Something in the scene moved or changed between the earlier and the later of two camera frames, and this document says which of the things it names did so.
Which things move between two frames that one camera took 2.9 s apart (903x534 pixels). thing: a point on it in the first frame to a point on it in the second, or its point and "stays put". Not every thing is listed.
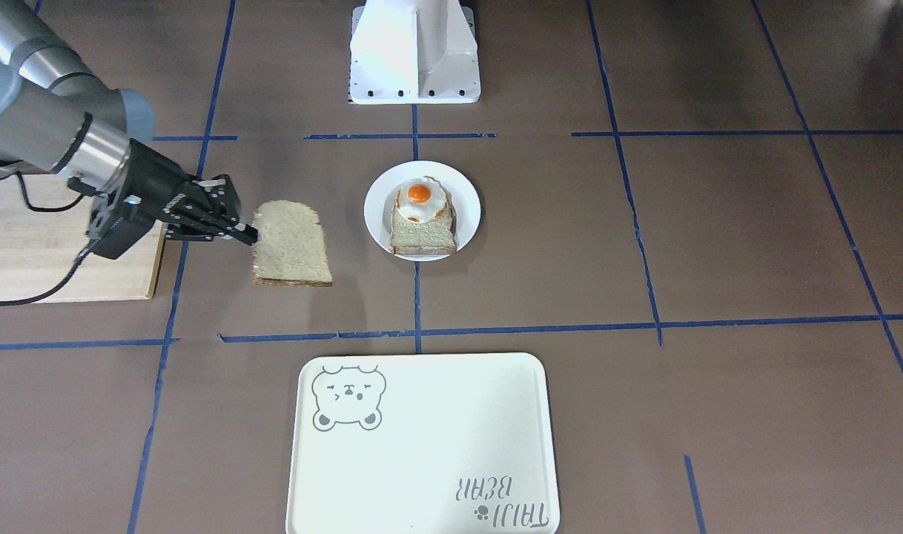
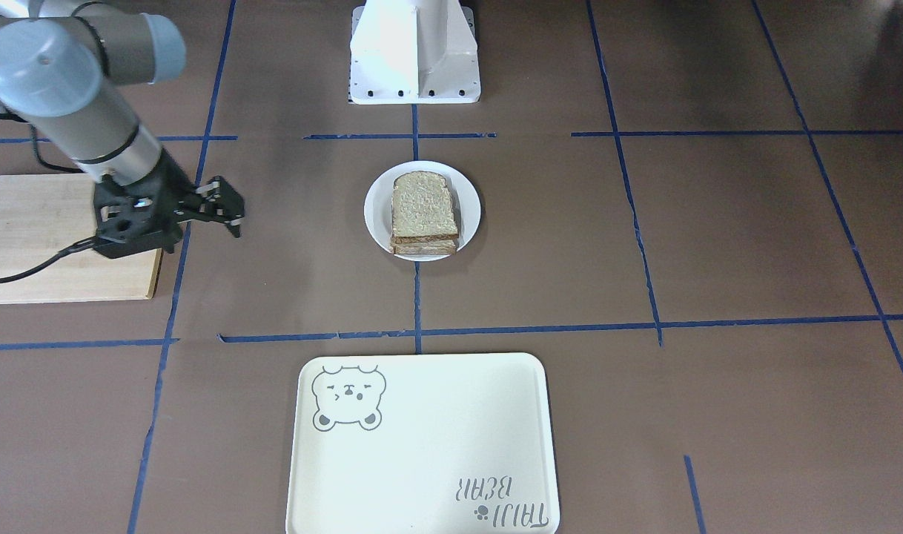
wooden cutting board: [21, 253] stays put
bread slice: [289, 246] to [422, 207]
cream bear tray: [454, 443] stays put
